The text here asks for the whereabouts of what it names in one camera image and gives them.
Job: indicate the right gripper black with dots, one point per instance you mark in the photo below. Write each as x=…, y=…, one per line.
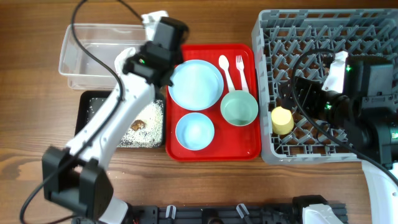
x=308, y=93

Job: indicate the yellow plastic cup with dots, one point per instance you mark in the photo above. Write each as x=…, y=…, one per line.
x=282, y=121

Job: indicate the green plastic bowl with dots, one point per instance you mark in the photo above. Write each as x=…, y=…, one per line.
x=239, y=108

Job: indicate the small light blue bowl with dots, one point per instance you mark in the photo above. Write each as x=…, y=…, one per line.
x=194, y=131

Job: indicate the rice food waste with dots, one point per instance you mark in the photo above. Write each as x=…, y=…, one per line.
x=147, y=129

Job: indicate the white napkin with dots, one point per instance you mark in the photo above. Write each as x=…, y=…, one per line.
x=122, y=57

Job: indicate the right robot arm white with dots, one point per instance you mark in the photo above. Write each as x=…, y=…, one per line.
x=360, y=100

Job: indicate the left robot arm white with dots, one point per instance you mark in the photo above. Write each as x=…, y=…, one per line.
x=75, y=177

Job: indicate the grey dishwasher rack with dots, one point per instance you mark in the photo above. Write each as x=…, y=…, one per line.
x=280, y=37

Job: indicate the black waste tray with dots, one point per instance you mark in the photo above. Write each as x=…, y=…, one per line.
x=91, y=102

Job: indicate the pink plastic fork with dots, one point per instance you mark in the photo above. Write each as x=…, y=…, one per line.
x=240, y=67

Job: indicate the red plastic tray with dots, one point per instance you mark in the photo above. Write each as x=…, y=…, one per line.
x=230, y=143

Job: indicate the white plastic spoon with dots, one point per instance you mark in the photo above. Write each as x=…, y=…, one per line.
x=224, y=64

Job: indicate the large light blue plate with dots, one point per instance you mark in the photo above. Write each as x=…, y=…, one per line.
x=197, y=85

